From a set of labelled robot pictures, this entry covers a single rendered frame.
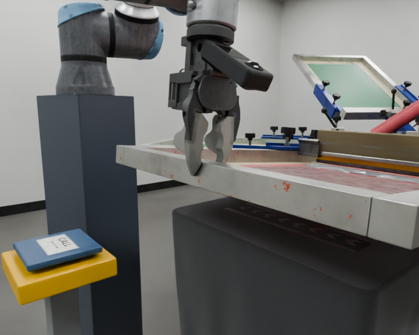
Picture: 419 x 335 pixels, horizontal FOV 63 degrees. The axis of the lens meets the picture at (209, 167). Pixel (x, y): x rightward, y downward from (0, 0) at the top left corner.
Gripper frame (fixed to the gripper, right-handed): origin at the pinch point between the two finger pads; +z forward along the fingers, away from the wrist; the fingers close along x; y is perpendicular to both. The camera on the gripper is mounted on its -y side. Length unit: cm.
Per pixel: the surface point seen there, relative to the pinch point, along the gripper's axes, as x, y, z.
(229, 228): -9.8, 4.7, 12.1
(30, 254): 22.0, 10.4, 13.2
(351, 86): -186, 83, -41
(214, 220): -10.7, 10.2, 12.0
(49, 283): 20.7, 5.5, 15.6
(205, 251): -8.3, 9.4, 17.8
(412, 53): -461, 157, -124
